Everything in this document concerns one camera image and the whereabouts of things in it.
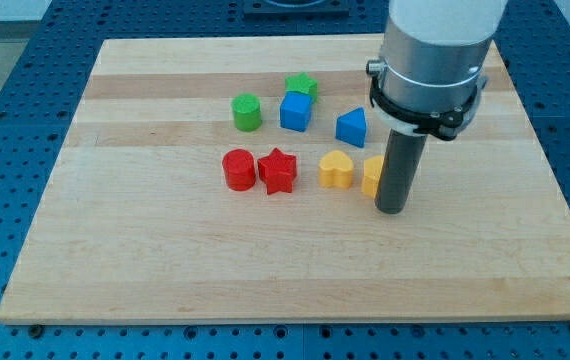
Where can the yellow hexagon block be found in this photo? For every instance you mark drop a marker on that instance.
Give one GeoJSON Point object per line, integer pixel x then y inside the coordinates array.
{"type": "Point", "coordinates": [372, 168]}

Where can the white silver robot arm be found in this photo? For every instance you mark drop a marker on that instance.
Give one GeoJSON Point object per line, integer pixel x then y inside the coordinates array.
{"type": "Point", "coordinates": [427, 78]}

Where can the blue triangle block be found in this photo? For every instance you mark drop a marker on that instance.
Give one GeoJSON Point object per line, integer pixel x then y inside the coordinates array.
{"type": "Point", "coordinates": [351, 127]}

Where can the yellow heart block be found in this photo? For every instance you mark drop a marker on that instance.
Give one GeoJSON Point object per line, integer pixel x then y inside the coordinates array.
{"type": "Point", "coordinates": [335, 170]}

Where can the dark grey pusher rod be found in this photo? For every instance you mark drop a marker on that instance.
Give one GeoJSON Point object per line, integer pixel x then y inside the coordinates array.
{"type": "Point", "coordinates": [402, 157]}

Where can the light wooden board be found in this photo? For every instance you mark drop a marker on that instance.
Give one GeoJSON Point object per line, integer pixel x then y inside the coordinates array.
{"type": "Point", "coordinates": [137, 225]}

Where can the red star block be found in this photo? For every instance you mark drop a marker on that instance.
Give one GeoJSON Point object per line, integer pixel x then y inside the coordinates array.
{"type": "Point", "coordinates": [278, 171]}

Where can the red cylinder block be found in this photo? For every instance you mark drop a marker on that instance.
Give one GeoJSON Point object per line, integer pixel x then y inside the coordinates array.
{"type": "Point", "coordinates": [239, 169]}

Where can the green cylinder block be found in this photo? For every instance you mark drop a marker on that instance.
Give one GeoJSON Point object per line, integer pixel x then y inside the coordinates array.
{"type": "Point", "coordinates": [246, 112]}

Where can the green star block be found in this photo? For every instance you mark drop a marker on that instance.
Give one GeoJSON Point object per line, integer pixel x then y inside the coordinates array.
{"type": "Point", "coordinates": [302, 83]}

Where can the blue cube block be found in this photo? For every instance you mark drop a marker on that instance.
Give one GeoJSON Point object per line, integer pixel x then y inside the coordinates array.
{"type": "Point", "coordinates": [295, 111]}

